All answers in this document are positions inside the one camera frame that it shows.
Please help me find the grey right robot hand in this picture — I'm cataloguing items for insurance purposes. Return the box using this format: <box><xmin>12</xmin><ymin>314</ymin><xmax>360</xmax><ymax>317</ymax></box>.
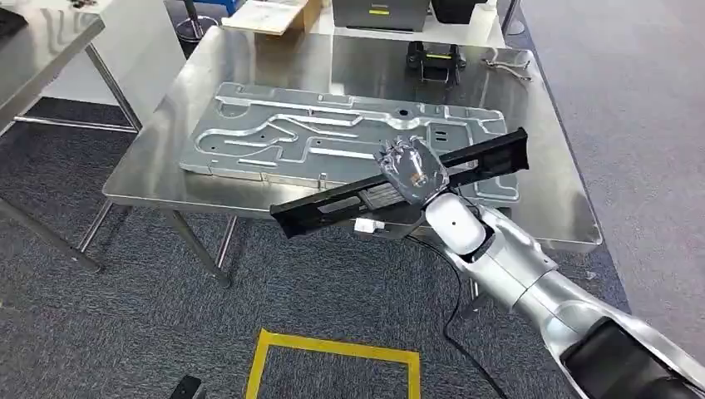
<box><xmin>373</xmin><ymin>135</ymin><xmax>451</xmax><ymax>206</ymax></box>

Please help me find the long black plastic part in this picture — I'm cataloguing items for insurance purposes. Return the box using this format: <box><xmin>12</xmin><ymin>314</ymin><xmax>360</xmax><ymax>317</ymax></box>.
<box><xmin>269</xmin><ymin>127</ymin><xmax>530</xmax><ymax>240</ymax></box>

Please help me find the stamped metal tray plate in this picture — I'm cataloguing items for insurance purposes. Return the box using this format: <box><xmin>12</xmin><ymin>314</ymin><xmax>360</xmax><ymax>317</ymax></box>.
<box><xmin>178</xmin><ymin>81</ymin><xmax>521</xmax><ymax>203</ymax></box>

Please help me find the steel bench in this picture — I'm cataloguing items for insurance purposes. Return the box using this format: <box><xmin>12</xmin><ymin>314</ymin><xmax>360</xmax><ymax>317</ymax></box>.
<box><xmin>76</xmin><ymin>24</ymin><xmax>604</xmax><ymax>319</ymax></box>

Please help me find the bent metal clip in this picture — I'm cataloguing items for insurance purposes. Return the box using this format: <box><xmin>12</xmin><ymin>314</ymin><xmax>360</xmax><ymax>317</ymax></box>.
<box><xmin>482</xmin><ymin>57</ymin><xmax>535</xmax><ymax>83</ymax></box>

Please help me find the white table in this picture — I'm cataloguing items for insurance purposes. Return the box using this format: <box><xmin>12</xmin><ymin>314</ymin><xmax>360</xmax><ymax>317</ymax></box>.
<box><xmin>313</xmin><ymin>0</ymin><xmax>507</xmax><ymax>50</ymax></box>

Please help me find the grey box with yellow label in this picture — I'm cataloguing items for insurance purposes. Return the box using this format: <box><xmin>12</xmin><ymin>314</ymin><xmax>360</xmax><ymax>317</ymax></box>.
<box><xmin>332</xmin><ymin>0</ymin><xmax>431</xmax><ymax>33</ymax></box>

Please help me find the black box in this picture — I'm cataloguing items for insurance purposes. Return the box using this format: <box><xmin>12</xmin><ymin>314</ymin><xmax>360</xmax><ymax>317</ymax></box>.
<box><xmin>430</xmin><ymin>0</ymin><xmax>489</xmax><ymax>25</ymax></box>

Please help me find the yellow floor tape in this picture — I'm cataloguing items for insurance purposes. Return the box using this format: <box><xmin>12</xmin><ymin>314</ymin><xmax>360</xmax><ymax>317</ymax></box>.
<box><xmin>244</xmin><ymin>328</ymin><xmax>423</xmax><ymax>399</ymax></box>

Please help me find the blue bin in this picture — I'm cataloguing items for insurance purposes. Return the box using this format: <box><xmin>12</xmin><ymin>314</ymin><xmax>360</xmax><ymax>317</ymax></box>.
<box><xmin>192</xmin><ymin>0</ymin><xmax>244</xmax><ymax>17</ymax></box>

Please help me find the black stool base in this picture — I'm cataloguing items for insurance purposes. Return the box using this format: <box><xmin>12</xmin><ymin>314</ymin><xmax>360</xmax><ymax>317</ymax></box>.
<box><xmin>175</xmin><ymin>0</ymin><xmax>221</xmax><ymax>43</ymax></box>

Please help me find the white cabinet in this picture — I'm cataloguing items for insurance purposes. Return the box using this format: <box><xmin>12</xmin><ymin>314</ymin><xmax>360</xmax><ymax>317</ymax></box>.
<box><xmin>41</xmin><ymin>0</ymin><xmax>188</xmax><ymax>126</ymax></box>

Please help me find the black robot foot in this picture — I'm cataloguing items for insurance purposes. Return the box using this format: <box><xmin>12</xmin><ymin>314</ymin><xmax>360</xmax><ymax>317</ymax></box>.
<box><xmin>167</xmin><ymin>375</ymin><xmax>206</xmax><ymax>399</ymax></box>

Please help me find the steel side table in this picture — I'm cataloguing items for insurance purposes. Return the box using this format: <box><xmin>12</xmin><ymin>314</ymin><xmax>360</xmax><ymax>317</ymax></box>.
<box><xmin>0</xmin><ymin>4</ymin><xmax>143</xmax><ymax>274</ymax></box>

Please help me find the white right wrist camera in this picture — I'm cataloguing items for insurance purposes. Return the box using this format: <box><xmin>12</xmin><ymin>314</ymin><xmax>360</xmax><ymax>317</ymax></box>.
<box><xmin>424</xmin><ymin>192</ymin><xmax>487</xmax><ymax>256</ymax></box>

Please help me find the black bracket with yellow label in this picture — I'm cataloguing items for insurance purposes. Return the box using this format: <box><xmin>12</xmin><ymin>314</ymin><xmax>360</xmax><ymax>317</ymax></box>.
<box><xmin>406</xmin><ymin>40</ymin><xmax>468</xmax><ymax>86</ymax></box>

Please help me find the black floor cable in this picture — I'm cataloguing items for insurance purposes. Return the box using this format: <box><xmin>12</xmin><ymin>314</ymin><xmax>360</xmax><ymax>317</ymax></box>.
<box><xmin>404</xmin><ymin>234</ymin><xmax>509</xmax><ymax>399</ymax></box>

